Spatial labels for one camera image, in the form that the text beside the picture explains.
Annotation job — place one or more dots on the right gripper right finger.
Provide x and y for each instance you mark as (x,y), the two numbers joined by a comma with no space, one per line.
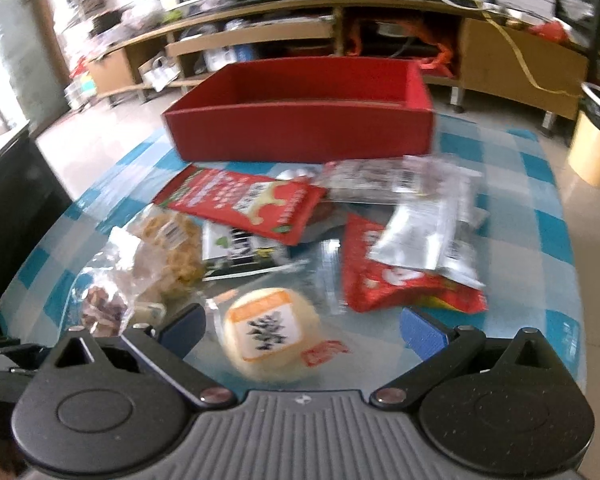
(444,353)

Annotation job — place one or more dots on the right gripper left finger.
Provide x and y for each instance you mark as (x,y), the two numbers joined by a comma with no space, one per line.
(163,350)

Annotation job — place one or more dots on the vacuum packed sausages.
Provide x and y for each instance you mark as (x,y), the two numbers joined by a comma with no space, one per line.
(113,292)

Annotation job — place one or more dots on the yellow waffle cookie bag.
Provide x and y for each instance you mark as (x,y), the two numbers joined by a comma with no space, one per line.
(158,255)

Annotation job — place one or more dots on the red candy bag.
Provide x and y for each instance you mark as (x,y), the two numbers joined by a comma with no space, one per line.
(368,285)

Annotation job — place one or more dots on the round white pastry pack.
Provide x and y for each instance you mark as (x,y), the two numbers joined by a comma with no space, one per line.
(273,334)

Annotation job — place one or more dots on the Kaprons wafer pack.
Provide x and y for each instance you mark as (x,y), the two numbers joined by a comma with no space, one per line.
(232,253)

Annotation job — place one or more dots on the silver foil snack pack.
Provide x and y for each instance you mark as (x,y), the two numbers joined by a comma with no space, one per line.
(433,234)

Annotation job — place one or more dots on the red green snack bag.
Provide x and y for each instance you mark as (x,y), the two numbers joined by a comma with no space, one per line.
(271,208)

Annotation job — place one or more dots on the clear barcode snack bag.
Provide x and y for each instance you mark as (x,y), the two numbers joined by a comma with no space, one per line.
(392,181)

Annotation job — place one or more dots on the blue checkered tablecloth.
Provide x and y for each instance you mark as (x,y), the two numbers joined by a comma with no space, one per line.
(525,257)

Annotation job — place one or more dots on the yellow trash bin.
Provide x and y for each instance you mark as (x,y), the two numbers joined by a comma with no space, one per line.
(584,153)

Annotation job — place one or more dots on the red cardboard box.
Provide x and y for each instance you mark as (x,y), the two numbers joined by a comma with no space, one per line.
(304,110)

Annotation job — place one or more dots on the orange plastic bag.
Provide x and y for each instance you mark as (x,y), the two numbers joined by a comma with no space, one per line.
(409,39)

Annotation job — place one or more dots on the blue white carton box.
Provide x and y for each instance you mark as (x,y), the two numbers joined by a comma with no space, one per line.
(216,59)

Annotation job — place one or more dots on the wooden TV cabinet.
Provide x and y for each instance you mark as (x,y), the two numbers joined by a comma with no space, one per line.
(492,57)

